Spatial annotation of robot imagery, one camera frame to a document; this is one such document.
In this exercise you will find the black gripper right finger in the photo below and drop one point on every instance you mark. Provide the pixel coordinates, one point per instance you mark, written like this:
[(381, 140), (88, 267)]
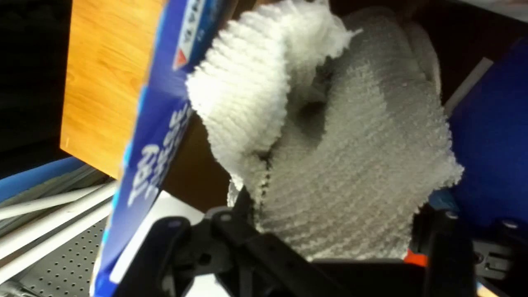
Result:
[(456, 258)]

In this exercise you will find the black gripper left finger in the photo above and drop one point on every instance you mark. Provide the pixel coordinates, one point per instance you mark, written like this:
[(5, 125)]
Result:
[(187, 265)]

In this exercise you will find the white cloth towel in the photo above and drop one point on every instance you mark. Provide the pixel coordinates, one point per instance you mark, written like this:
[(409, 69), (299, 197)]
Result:
[(352, 143)]

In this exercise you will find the blue cardboard snack box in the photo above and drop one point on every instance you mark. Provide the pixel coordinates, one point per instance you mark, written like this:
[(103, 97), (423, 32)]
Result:
[(159, 143)]

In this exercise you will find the grey perforated workbench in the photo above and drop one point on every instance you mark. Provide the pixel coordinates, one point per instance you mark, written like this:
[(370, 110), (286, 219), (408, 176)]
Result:
[(60, 265)]

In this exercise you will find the grey diagonal metal rail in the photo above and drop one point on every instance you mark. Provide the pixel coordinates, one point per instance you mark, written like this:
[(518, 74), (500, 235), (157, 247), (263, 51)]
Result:
[(50, 216)]

